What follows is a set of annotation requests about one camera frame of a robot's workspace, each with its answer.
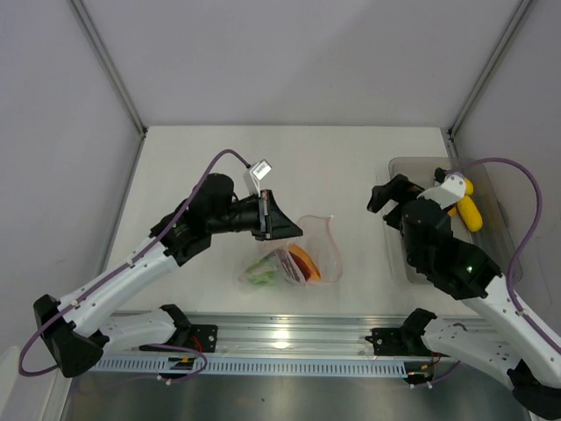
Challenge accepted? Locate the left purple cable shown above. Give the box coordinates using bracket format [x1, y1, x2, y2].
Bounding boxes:
[17, 148, 255, 387]

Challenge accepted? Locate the clear zip top bag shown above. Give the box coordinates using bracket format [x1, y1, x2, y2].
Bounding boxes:
[238, 215, 343, 288]

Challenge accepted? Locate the left corner frame post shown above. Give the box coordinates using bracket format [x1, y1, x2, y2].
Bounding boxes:
[67, 0, 146, 138]

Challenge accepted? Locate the right corner frame post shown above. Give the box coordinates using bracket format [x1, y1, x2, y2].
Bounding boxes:
[447, 0, 538, 141]

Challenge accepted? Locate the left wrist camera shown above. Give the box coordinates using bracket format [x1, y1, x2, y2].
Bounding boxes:
[243, 159, 272, 196]

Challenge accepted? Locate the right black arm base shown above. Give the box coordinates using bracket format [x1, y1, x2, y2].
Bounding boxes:
[365, 308, 437, 357]

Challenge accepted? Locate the red toy meat slice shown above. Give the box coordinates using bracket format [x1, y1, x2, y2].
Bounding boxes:
[275, 244, 321, 285]

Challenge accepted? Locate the corner frame post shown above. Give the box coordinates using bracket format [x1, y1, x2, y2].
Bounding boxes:
[447, 0, 538, 141]
[67, 0, 146, 138]

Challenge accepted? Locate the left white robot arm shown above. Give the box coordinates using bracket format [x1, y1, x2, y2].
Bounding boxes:
[33, 174, 303, 378]

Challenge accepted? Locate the yellow toy mango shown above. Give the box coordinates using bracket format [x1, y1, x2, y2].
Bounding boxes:
[462, 177, 474, 196]

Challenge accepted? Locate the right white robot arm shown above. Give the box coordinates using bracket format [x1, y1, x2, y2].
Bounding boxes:
[367, 174, 560, 420]

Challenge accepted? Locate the aluminium rail frame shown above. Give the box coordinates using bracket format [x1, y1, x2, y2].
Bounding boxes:
[59, 313, 531, 356]

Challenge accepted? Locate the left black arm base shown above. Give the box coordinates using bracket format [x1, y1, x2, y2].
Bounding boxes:
[159, 304, 218, 353]

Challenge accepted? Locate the green toy lime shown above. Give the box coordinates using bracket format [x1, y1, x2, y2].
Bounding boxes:
[242, 258, 278, 286]

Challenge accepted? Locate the clear plastic food tray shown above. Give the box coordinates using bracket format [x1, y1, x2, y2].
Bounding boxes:
[384, 157, 515, 288]

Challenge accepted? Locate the slotted cable duct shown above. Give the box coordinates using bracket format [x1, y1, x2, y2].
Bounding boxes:
[91, 355, 408, 378]

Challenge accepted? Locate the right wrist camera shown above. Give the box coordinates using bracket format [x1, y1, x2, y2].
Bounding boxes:
[419, 168, 467, 210]

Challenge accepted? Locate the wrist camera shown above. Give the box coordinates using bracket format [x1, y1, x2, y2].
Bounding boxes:
[419, 168, 467, 210]
[243, 159, 272, 196]

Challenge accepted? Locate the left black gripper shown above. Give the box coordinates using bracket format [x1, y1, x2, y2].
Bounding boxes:
[208, 189, 302, 241]

